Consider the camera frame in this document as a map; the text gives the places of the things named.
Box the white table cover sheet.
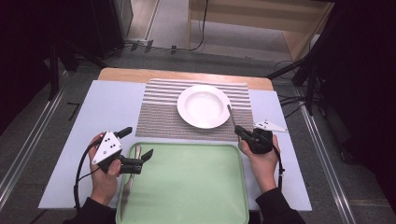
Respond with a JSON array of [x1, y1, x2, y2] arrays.
[[38, 79, 312, 212]]

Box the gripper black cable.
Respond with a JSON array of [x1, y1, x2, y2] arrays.
[[270, 136, 286, 190], [73, 139, 104, 210]]

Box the black floor plugs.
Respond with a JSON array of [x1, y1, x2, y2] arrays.
[[130, 39, 178, 55]]

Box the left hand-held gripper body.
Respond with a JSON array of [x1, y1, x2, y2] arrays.
[[92, 131, 145, 175]]

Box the dark cabinet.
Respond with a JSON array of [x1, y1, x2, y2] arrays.
[[90, 0, 134, 59]]

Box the black hanging cable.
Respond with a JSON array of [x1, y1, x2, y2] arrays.
[[188, 0, 209, 52]]

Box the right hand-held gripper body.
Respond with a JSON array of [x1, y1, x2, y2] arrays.
[[246, 119, 289, 155]]

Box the light wooden shelf unit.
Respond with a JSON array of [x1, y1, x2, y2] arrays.
[[186, 0, 335, 63]]

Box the black tripod stand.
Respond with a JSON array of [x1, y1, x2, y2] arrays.
[[265, 0, 344, 116]]

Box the black floor cables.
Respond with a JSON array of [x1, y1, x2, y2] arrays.
[[274, 60, 312, 119]]

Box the silver table knife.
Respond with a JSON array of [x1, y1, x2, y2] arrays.
[[120, 144, 143, 220]]

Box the person's right hand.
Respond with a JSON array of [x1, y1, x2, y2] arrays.
[[238, 133, 281, 194]]

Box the silver fork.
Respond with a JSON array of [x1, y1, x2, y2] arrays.
[[226, 104, 241, 143]]

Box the metal floor rail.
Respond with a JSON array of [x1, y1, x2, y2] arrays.
[[0, 71, 69, 209], [293, 88, 358, 224]]

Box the green plastic tray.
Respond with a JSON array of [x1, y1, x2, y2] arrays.
[[115, 142, 250, 224]]

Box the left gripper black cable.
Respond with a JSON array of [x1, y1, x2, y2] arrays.
[[73, 139, 104, 210]]

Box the person's left hand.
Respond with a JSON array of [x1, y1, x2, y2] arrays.
[[88, 133, 123, 206]]

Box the striped woven placemat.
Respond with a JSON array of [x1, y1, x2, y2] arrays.
[[134, 77, 258, 144]]

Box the black metal stand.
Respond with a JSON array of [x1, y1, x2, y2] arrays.
[[46, 40, 108, 102]]

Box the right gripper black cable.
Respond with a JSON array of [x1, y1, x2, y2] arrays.
[[270, 136, 286, 190]]

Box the white deep plate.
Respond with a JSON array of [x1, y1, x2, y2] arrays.
[[177, 84, 233, 130]]

